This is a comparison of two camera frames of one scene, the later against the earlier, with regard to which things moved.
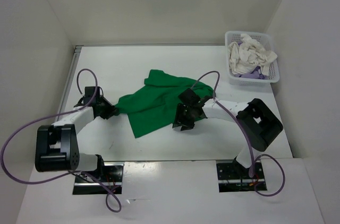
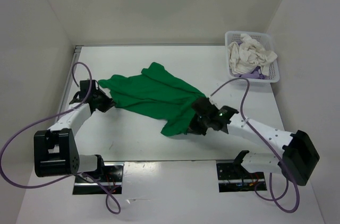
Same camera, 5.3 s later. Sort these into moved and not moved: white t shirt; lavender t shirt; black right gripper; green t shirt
Moved: black right gripper; green t shirt
Not moved: white t shirt; lavender t shirt
